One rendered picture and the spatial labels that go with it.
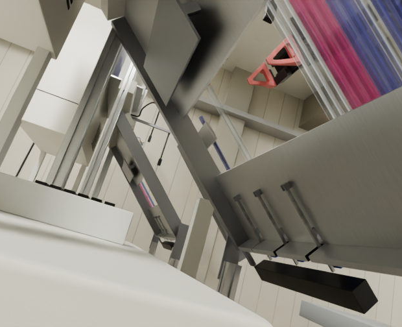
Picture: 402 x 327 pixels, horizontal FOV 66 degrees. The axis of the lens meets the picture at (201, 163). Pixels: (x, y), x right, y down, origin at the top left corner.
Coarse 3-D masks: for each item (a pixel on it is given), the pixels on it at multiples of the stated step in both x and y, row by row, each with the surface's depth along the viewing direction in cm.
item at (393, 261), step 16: (256, 240) 78; (272, 240) 71; (288, 256) 59; (304, 256) 54; (320, 256) 50; (336, 256) 48; (352, 256) 45; (368, 256) 43; (384, 256) 40; (400, 256) 39; (384, 272) 39; (400, 272) 37
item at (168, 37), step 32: (128, 0) 78; (160, 0) 56; (192, 0) 54; (224, 0) 47; (256, 0) 42; (160, 32) 62; (192, 32) 52; (224, 32) 51; (160, 64) 70; (192, 64) 65; (160, 96) 79; (192, 96) 72
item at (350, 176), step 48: (384, 96) 33; (288, 144) 50; (336, 144) 41; (384, 144) 35; (240, 192) 74; (336, 192) 46; (384, 192) 38; (288, 240) 65; (336, 240) 51; (384, 240) 42
